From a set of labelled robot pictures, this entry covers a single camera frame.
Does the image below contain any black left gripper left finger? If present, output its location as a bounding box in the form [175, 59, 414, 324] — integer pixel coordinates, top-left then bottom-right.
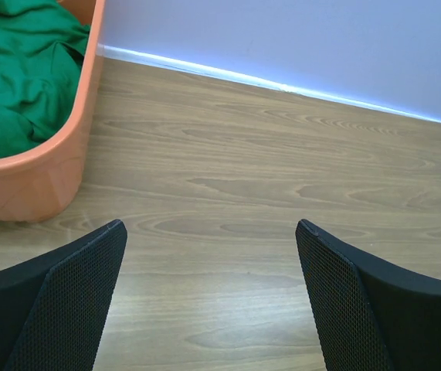
[0, 220, 127, 370]

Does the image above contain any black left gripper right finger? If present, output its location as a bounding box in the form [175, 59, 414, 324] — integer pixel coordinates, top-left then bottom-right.
[295, 220, 441, 370]

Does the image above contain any green t-shirt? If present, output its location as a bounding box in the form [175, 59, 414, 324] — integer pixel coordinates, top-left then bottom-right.
[0, 1, 90, 158]

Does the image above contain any orange plastic laundry basket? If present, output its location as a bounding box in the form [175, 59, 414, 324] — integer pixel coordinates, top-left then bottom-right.
[0, 0, 106, 222]

